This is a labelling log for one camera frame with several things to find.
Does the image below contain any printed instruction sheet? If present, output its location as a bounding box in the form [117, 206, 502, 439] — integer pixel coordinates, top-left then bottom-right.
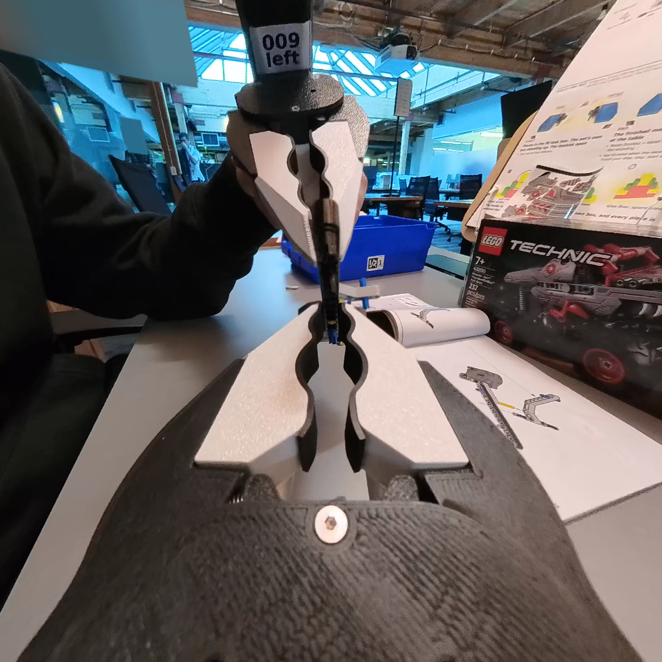
[465, 0, 662, 239]

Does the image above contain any dark blue office chair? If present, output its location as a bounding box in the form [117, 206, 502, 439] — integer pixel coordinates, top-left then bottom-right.
[109, 155, 174, 215]

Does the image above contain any person's body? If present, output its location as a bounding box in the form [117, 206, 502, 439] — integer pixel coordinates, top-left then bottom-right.
[0, 49, 135, 606]

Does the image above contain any person's left hand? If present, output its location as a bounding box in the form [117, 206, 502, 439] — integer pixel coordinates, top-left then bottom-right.
[225, 110, 283, 229]

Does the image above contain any black monitor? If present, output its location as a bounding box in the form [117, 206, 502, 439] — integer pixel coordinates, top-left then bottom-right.
[500, 80, 555, 140]

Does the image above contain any grey toy motor assembly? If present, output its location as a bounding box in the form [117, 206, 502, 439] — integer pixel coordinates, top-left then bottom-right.
[323, 277, 382, 348]

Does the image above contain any ceiling projector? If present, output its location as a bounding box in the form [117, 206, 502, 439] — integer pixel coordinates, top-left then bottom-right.
[373, 30, 419, 74]

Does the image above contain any sign on pole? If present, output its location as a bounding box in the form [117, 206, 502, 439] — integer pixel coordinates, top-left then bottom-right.
[393, 78, 414, 156]

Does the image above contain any printed instruction poster board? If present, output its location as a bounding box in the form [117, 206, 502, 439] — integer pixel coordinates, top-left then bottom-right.
[462, 111, 539, 244]

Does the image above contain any black toy set box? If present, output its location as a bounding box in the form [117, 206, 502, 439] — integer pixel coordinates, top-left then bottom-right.
[458, 217, 662, 414]

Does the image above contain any white instruction booklet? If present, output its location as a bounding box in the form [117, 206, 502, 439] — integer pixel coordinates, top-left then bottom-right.
[368, 292, 662, 523]

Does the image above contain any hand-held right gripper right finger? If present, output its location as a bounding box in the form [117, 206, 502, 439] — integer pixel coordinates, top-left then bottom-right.
[342, 303, 470, 501]

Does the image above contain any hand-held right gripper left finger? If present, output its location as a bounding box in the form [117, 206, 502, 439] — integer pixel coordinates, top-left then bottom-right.
[193, 302, 321, 501]

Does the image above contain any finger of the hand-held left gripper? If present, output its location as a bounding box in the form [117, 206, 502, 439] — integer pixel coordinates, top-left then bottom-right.
[309, 120, 364, 251]
[248, 132, 319, 266]

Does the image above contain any blue plastic bin with tag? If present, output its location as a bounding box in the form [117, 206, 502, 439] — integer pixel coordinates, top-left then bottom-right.
[282, 214, 438, 285]

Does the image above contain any person's left forearm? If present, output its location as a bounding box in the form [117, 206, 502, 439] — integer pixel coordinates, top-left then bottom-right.
[47, 155, 282, 321]

